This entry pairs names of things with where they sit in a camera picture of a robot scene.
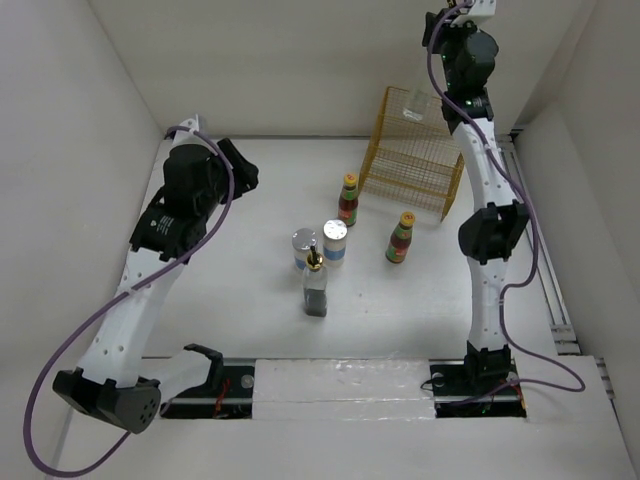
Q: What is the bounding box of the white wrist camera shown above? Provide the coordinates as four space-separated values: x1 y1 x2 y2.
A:
165 114 206 147
447 0 497 25

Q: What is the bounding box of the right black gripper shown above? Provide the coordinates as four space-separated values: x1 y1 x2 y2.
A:
421 7 477 91

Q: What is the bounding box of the clear oil bottle gold spout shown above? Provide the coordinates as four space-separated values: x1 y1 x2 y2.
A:
402 88 431 122

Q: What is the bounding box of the dark soy bottle gold spout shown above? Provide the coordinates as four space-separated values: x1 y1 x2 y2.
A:
302 246 328 318

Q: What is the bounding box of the silver-lid shaker jar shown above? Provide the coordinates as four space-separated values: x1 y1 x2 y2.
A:
292 228 320 272
322 219 348 267

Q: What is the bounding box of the yellow wire rack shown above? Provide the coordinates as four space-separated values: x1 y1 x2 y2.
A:
358 86 465 220

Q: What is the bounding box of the sauce bottle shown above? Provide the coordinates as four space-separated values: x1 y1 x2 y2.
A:
385 211 416 264
338 173 359 227

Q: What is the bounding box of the aluminium side rail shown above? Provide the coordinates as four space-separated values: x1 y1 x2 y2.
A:
496 130 584 356

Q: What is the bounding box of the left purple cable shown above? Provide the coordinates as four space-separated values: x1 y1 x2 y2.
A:
22 127 235 476

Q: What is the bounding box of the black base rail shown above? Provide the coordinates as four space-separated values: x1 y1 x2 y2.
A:
160 358 527 421

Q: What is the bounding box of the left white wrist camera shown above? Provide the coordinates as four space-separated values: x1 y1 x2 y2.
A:
165 114 206 147

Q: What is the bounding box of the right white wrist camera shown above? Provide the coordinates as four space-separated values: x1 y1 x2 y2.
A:
447 0 497 25

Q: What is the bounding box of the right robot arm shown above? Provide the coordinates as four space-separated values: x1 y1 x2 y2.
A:
423 1 530 403

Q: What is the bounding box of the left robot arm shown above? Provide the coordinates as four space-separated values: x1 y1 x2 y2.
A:
52 136 259 434

